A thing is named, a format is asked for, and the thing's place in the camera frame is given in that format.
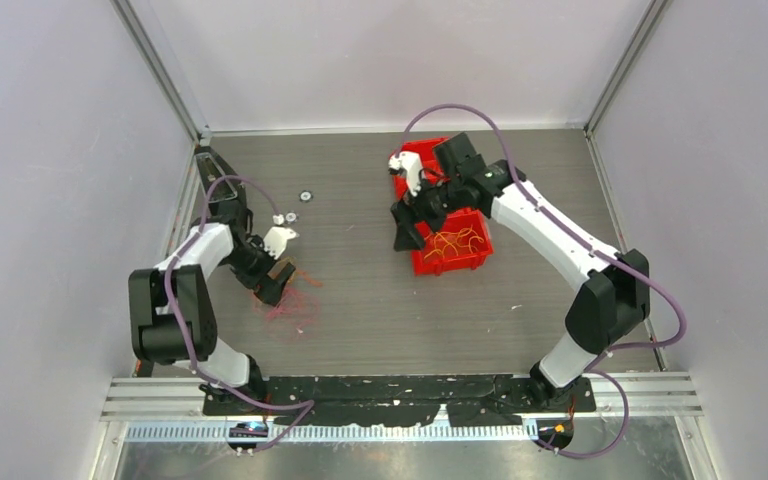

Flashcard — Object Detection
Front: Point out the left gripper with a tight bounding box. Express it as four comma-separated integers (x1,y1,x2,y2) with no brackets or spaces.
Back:
223,236,295,306

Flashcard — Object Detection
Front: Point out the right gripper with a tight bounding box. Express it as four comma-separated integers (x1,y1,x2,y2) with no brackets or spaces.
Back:
391,169,464,252

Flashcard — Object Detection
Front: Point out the orange cable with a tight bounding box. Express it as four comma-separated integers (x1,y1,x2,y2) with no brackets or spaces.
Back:
251,264,324,309

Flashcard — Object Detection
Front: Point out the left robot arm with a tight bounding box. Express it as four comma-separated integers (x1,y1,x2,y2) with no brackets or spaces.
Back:
127,209,298,414

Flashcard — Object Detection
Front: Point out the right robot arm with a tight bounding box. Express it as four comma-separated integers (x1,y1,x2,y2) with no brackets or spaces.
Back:
388,133,651,411

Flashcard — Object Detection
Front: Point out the red compartment bin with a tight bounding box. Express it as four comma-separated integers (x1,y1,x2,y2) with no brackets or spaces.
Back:
393,137,493,276

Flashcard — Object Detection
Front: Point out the black metronome box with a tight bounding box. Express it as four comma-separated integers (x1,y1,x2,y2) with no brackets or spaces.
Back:
194,146,247,216

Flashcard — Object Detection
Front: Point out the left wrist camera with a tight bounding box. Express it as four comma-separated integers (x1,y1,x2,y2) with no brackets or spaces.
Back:
263,214,299,259

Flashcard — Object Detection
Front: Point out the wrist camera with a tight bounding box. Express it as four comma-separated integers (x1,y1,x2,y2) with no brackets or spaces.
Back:
263,214,299,259
388,151,423,197

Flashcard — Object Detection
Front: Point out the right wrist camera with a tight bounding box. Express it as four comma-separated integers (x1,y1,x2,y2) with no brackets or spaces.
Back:
388,151,423,197

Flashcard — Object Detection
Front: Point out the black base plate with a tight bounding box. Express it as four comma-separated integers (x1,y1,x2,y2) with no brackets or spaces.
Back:
199,373,596,428

